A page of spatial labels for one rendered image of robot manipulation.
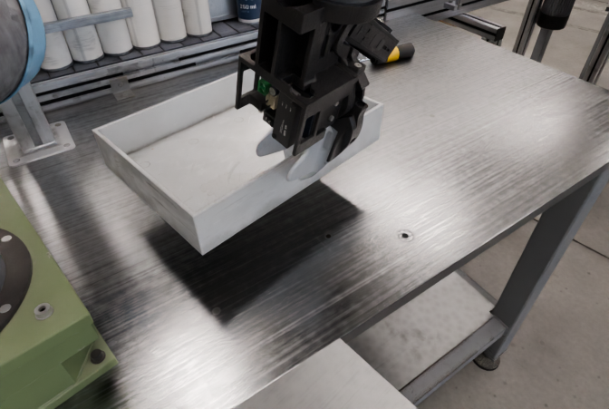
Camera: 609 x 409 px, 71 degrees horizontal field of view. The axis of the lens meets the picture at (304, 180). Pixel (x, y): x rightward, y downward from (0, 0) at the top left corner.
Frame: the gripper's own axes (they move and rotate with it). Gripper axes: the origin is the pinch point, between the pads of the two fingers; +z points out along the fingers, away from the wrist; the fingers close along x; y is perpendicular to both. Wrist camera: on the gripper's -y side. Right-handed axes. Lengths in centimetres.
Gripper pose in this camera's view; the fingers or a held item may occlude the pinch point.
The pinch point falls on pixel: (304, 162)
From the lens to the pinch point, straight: 45.1
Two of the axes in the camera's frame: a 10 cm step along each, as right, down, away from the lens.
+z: -1.8, 6.4, 7.5
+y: -6.7, 4.8, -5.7
